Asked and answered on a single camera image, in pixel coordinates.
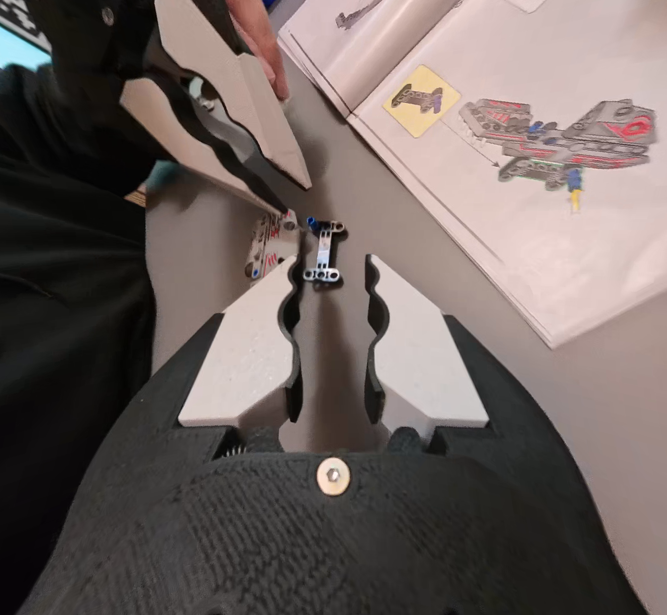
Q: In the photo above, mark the person's left hand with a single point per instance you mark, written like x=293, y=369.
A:
x=255, y=16

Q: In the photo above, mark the open brick instruction booklet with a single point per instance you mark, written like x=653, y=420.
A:
x=521, y=261

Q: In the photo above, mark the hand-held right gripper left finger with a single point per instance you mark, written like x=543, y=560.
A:
x=245, y=365

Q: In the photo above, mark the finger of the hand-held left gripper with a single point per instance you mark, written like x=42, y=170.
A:
x=166, y=125
x=234, y=83

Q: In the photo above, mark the grey desk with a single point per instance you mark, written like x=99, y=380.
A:
x=406, y=240

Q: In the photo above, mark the person's black clothing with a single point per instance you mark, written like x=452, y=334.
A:
x=62, y=261

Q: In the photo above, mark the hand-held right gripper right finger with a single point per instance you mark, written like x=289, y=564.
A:
x=422, y=365

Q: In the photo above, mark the black H-shaped brick piece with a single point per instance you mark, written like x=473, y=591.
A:
x=324, y=255

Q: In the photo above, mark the grey red toy brick model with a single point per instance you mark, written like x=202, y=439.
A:
x=266, y=255

